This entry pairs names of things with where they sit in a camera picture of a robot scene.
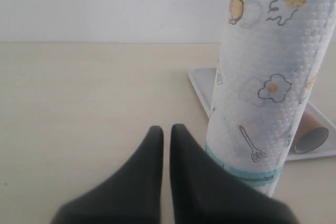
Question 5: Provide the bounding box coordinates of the brown cardboard tube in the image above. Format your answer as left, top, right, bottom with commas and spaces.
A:
290, 111, 329, 154

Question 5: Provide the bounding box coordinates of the printed white paper towel roll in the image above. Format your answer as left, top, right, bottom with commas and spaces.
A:
205, 0, 335, 196

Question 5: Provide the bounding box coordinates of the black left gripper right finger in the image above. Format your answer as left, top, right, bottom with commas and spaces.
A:
170, 124, 298, 223

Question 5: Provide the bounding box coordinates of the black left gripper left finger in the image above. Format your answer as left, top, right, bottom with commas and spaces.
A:
51, 126, 164, 223

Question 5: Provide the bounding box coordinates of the white rectangular tray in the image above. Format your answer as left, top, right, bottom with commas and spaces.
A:
188, 67, 335, 162

